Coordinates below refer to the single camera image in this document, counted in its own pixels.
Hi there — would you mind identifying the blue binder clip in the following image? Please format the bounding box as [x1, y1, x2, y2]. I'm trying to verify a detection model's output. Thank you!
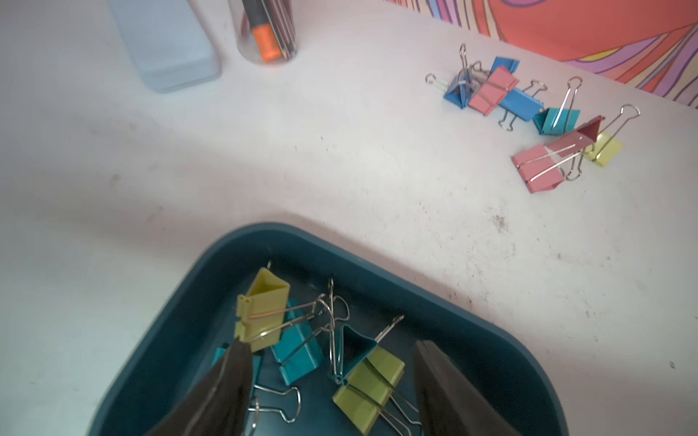
[425, 44, 481, 109]
[498, 80, 548, 132]

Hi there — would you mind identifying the pink binder clip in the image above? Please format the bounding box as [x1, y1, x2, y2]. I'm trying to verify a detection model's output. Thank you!
[512, 116, 605, 194]
[468, 66, 519, 116]

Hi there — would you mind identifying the yellow binder clip on table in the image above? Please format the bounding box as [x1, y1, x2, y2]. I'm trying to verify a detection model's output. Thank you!
[572, 104, 641, 180]

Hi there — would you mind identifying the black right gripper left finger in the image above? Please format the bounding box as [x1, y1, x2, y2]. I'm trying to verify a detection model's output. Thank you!
[147, 341, 254, 435]

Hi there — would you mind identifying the pink binder clip on table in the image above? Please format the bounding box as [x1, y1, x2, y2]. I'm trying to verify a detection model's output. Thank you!
[468, 66, 519, 116]

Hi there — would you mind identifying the dark teal storage tray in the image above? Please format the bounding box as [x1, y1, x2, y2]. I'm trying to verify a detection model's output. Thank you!
[89, 223, 568, 435]

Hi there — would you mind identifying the clear cup with pens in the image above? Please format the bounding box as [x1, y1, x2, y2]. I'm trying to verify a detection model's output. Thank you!
[228, 0, 298, 65]

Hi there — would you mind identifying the teal binder clip on table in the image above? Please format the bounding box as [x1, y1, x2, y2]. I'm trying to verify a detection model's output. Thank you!
[533, 76, 583, 136]

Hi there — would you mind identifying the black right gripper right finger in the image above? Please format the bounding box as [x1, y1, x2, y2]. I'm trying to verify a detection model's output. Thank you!
[413, 341, 518, 435]

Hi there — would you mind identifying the translucent blue box lid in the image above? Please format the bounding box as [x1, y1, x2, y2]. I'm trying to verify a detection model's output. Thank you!
[107, 0, 222, 93]

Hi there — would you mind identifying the green yellow binder clip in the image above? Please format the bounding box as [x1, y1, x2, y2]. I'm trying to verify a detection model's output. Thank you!
[332, 347, 422, 435]

